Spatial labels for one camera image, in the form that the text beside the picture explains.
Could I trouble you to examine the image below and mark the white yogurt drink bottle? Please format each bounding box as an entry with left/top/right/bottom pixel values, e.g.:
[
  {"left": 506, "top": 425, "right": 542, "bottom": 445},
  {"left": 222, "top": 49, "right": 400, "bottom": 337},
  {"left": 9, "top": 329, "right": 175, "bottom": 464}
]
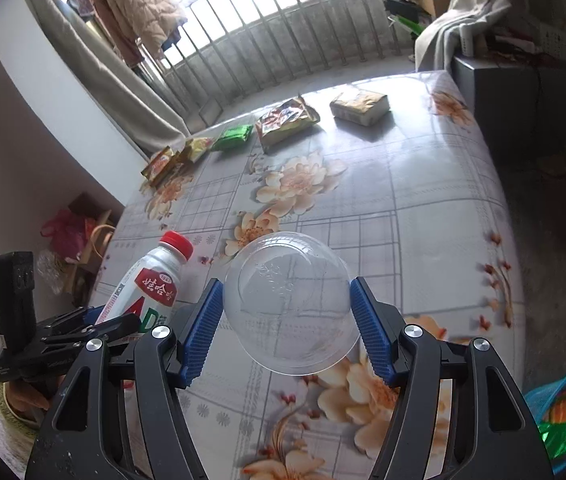
[{"left": 96, "top": 231, "right": 194, "bottom": 337}]

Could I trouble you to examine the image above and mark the clear plastic cup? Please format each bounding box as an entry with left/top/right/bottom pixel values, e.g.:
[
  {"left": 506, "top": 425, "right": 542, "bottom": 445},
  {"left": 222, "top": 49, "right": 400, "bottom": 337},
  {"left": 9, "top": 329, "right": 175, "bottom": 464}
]
[{"left": 223, "top": 232, "right": 359, "bottom": 376}]

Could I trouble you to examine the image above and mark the pink plastic bag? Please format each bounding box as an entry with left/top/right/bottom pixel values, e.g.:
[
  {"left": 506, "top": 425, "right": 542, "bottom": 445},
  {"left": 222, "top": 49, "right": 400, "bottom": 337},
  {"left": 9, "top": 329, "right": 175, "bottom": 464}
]
[{"left": 40, "top": 209, "right": 95, "bottom": 261}]

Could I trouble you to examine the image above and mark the floral plastic tablecloth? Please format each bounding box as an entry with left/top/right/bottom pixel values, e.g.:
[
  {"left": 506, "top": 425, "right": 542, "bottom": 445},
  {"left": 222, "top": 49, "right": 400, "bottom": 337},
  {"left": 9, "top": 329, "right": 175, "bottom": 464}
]
[{"left": 91, "top": 72, "right": 525, "bottom": 479}]

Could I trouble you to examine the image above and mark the open gold snack packet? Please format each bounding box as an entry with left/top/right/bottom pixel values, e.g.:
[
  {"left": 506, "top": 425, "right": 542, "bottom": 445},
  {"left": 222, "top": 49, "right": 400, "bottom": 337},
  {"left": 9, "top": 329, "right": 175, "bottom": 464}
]
[{"left": 141, "top": 146, "right": 181, "bottom": 188}]

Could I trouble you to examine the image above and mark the small gold snack packet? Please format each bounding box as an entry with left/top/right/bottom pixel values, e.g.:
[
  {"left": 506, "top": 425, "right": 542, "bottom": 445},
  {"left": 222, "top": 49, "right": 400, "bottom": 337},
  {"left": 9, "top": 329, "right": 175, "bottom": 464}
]
[{"left": 181, "top": 136, "right": 215, "bottom": 164}]

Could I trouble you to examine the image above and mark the small green snack packet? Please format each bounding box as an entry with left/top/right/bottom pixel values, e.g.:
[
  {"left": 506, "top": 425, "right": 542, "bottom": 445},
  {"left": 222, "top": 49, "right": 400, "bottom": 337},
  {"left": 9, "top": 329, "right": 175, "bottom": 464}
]
[{"left": 210, "top": 125, "right": 254, "bottom": 152}]

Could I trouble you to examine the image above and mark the beige biscuit pack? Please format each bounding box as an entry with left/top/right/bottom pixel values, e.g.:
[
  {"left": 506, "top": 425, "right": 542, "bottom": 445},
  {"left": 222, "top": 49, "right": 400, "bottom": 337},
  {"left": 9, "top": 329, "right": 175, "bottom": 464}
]
[{"left": 330, "top": 87, "right": 390, "bottom": 127}]

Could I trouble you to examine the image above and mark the left beige curtain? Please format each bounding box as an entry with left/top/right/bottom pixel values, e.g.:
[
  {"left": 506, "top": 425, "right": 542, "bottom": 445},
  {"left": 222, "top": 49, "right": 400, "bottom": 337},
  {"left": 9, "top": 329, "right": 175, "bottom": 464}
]
[{"left": 27, "top": 0, "right": 190, "bottom": 155}]

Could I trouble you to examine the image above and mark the beige curtain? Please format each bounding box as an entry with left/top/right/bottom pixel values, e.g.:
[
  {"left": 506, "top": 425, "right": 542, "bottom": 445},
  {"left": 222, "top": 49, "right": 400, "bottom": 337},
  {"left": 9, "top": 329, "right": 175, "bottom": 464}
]
[
  {"left": 414, "top": 0, "right": 511, "bottom": 72},
  {"left": 27, "top": 0, "right": 190, "bottom": 155}
]

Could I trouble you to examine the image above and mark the brown red snack packet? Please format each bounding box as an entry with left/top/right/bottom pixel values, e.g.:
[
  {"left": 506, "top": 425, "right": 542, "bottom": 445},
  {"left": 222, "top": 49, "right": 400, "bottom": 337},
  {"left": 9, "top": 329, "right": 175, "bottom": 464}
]
[{"left": 254, "top": 96, "right": 320, "bottom": 153}]

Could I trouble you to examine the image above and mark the metal balcony railing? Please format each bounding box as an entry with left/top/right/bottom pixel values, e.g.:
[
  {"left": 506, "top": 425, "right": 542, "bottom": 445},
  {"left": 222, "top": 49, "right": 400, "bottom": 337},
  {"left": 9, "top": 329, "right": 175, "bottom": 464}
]
[{"left": 141, "top": 0, "right": 412, "bottom": 125}]

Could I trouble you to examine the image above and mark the hanging pink jacket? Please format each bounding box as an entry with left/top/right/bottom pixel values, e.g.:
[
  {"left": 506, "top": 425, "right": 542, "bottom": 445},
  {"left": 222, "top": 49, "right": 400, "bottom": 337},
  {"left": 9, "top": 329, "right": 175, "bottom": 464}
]
[{"left": 106, "top": 0, "right": 187, "bottom": 61}]

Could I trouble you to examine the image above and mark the right beige curtain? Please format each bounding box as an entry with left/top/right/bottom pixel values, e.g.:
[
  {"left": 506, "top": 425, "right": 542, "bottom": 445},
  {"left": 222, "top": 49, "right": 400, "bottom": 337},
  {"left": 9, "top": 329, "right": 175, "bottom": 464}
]
[{"left": 414, "top": 0, "right": 511, "bottom": 72}]

